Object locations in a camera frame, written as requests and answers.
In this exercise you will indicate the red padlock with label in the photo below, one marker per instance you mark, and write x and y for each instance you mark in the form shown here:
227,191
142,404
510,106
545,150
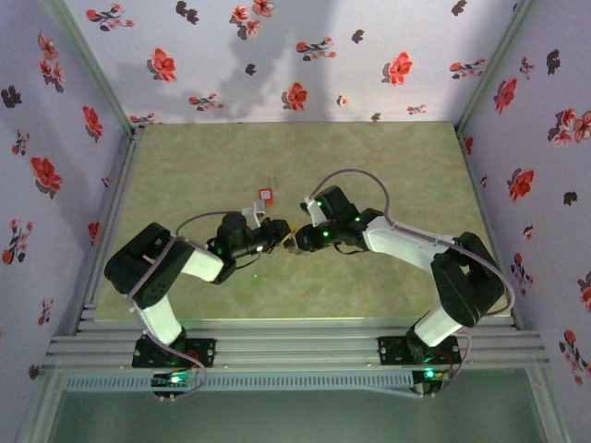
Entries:
265,195

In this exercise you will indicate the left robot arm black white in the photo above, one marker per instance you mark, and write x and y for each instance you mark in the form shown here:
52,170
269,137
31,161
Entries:
152,318

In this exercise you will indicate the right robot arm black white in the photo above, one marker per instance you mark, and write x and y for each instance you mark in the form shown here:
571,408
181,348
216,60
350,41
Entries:
401,240

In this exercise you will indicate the aluminium rail frame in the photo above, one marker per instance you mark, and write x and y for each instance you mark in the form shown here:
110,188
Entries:
295,346

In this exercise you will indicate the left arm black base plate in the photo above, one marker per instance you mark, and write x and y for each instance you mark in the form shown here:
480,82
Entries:
205,353

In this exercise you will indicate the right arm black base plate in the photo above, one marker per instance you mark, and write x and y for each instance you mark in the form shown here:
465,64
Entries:
392,350

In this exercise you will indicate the grey metal corner post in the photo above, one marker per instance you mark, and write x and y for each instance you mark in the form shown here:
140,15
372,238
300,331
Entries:
92,64
489,74

